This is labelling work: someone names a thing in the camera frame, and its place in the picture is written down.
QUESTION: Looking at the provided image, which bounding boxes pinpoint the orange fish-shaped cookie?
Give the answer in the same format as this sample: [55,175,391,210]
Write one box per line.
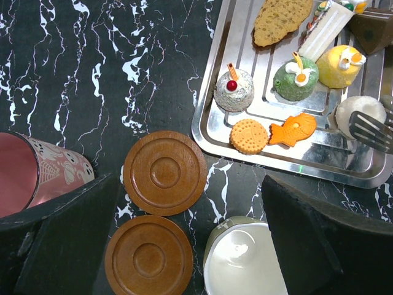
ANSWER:
[269,113,317,147]

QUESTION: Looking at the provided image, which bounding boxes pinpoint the yellow dome cake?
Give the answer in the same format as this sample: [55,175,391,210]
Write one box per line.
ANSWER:
[316,45,367,89]

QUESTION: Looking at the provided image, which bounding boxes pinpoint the brown oval cookie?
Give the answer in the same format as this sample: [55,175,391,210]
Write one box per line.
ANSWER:
[254,0,313,47]

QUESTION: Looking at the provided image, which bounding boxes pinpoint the silver metal tray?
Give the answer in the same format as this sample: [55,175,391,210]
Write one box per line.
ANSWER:
[192,1,392,188]

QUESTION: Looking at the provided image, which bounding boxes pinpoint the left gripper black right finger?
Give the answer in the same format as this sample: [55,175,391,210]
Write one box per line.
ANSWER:
[262,176,392,294]

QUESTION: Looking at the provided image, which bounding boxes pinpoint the brown wooden coaster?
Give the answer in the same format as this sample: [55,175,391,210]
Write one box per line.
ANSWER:
[105,215,193,294]
[123,131,207,216]

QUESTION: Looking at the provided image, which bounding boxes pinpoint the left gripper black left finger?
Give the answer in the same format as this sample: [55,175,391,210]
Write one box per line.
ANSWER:
[1,173,119,294]

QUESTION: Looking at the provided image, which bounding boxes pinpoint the green ceramic cup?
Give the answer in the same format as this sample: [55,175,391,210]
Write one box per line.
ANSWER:
[203,216,287,295]

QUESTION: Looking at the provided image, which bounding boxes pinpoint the white sprinkle cherry cake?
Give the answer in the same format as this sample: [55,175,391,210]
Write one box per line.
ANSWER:
[214,63,254,112]

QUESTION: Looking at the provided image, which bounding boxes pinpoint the pink patterned mug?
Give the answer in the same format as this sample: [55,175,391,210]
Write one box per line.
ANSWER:
[1,132,95,217]

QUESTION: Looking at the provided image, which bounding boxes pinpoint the black metal tongs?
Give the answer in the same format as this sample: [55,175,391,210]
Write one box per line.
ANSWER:
[349,95,392,154]

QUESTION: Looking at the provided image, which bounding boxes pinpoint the white rectangular cream cake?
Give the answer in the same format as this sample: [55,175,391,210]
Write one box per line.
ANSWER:
[298,1,370,62]

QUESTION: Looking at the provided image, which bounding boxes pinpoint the round orange biscuit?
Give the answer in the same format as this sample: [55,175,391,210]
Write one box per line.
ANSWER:
[230,119,268,154]

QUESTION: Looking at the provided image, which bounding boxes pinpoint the chocolate triangle cake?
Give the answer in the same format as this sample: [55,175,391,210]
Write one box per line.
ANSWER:
[348,8,392,55]

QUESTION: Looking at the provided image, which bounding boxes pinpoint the green dome cake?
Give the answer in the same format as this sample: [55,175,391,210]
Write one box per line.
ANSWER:
[273,52,319,101]

